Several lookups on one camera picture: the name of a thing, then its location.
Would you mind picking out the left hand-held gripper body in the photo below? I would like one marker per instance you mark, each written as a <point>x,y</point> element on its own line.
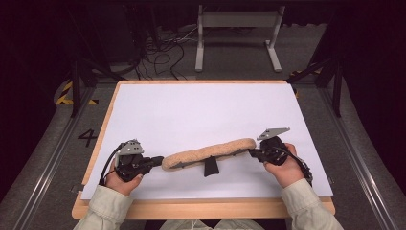
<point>129,159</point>

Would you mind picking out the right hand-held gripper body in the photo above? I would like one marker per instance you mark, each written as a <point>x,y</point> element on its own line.
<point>274,150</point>

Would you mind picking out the person's right hand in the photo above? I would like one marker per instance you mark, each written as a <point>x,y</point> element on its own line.
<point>287,172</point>

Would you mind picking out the person's left hand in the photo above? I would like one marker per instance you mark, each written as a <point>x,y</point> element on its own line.
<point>123,187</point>

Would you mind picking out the white sheet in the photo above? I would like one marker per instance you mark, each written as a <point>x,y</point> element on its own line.
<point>178,105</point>

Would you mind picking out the wooden table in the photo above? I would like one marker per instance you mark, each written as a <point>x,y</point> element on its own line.
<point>191,209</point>

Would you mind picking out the black metal stand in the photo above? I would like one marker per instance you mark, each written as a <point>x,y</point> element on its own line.
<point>76,86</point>
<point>336,86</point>

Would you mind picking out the white metal stand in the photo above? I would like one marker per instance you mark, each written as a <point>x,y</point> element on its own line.
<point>237,19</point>

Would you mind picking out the aluminium floor rail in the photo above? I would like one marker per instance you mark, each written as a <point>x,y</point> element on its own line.
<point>357,159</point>
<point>48,166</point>

